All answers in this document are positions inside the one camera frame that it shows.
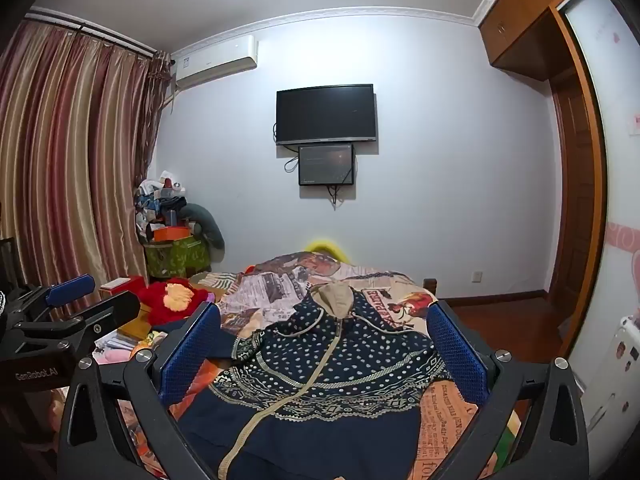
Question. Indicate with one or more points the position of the printed bed sheet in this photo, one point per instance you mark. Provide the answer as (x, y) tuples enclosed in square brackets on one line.
[(280, 285)]

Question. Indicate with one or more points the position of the curtain rail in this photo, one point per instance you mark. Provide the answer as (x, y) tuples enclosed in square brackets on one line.
[(100, 30)]

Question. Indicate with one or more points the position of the pile of household clutter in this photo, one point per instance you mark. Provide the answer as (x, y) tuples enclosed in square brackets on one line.
[(157, 200)]

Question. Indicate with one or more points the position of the striped curtain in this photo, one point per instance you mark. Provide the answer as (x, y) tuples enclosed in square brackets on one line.
[(75, 160)]

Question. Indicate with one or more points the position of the wooden overhead cabinet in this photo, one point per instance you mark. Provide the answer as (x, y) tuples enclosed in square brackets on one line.
[(525, 5)]

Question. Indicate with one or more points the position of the yellow curved object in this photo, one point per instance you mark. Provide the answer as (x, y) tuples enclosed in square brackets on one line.
[(325, 246)]

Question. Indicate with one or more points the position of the navy patterned hooded jacket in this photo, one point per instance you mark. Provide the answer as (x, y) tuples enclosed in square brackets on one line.
[(340, 360)]

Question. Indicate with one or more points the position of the wooden bed post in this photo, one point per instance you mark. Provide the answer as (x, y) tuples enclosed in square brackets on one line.
[(429, 287)]

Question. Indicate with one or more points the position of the white stickered appliance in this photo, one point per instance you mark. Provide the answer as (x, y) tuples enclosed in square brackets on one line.
[(615, 370)]

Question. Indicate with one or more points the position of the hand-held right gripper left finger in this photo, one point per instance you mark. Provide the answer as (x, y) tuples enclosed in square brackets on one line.
[(190, 355)]

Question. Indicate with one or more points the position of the small black wall monitor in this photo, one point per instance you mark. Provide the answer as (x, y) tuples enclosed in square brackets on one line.
[(326, 165)]

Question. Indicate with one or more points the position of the grey curved pillow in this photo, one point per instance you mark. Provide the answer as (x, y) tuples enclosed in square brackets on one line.
[(210, 230)]

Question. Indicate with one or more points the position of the red plush toy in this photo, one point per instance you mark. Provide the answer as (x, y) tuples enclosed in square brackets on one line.
[(160, 305)]

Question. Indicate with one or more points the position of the pink wall decal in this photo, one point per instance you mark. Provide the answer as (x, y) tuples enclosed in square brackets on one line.
[(625, 260)]

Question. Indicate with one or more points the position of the orange box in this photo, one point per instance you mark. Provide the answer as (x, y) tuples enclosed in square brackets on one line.
[(172, 234)]

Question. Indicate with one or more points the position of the white flat box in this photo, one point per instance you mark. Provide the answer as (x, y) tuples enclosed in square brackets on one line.
[(114, 286)]

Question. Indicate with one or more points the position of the white air conditioner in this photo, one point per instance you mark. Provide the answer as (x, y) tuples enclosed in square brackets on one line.
[(215, 62)]

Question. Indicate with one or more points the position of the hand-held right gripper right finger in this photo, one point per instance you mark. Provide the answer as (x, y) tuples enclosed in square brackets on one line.
[(457, 355)]

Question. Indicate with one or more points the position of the wooden door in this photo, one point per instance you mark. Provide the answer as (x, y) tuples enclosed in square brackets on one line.
[(575, 185)]

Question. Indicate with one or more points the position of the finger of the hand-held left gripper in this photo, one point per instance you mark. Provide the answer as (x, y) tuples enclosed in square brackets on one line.
[(70, 289), (112, 310)]

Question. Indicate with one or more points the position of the black wall television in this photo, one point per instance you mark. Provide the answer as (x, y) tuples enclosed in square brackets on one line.
[(325, 112)]

